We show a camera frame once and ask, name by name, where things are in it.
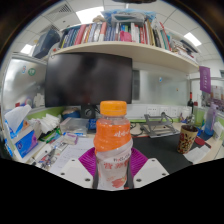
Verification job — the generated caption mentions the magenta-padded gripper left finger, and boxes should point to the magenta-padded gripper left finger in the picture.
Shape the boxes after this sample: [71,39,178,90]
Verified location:
[59,147,100,190]

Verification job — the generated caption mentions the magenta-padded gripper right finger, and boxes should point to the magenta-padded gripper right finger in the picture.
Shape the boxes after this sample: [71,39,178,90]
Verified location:
[125,147,170,190]

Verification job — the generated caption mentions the orange-capped drink bottle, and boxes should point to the orange-capped drink bottle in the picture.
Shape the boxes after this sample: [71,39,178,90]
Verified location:
[93,100,134,192]

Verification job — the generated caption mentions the white paper sheet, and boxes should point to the white paper sheet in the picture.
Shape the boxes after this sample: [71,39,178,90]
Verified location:
[49,137,96,176]

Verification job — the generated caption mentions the black red-edged desk mat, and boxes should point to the black red-edged desk mat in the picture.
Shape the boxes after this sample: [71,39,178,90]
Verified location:
[131,131,213,174]

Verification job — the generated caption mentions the grey metal laptop stand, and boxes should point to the grey metal laptop stand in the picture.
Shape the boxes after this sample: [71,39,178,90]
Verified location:
[139,112,181,138]

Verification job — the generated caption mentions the clear plastic box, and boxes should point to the clear plastic box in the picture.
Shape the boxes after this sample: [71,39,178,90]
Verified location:
[59,116,90,136]

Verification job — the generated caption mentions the patterned yellow mug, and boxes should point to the patterned yellow mug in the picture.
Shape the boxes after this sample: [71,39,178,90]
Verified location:
[176,124,199,155]

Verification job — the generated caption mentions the white folded paper napkin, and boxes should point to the white folded paper napkin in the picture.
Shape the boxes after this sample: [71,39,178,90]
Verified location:
[183,145,212,164]

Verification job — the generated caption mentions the small blue box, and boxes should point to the small blue box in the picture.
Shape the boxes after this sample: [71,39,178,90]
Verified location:
[87,118,98,131]

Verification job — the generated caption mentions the white crumpled tissue pile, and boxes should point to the white crumpled tissue pile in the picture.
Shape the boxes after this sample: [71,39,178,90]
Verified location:
[33,113,63,134]

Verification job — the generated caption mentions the blue tissue box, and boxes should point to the blue tissue box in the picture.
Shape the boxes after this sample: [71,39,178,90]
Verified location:
[3,104,39,158]

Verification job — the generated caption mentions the round red coaster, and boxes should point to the round red coaster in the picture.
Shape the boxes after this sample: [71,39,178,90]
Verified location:
[194,136,208,147]

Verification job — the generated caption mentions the white tissue pack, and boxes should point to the white tissue pack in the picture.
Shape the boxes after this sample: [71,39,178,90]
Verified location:
[213,121,224,139]

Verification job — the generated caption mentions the black computer monitor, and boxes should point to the black computer monitor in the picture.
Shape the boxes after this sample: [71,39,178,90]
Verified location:
[44,52,134,119]

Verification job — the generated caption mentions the group photo poster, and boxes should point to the group photo poster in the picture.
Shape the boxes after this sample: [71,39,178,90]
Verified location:
[209,84,224,111]

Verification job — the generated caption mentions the purple pennant flag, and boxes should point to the purple pennant flag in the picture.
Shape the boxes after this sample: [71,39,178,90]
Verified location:
[199,65,212,94]

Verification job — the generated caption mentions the beige shelf with books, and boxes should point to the beige shelf with books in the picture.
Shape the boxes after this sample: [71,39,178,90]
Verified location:
[32,8,201,75]

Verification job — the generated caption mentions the white ceiling light panels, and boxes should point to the white ceiling light panels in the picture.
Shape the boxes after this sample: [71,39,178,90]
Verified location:
[20,5,202,55]

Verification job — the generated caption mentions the white wall socket row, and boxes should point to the white wall socket row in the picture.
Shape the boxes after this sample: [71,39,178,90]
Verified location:
[146,104,193,118]

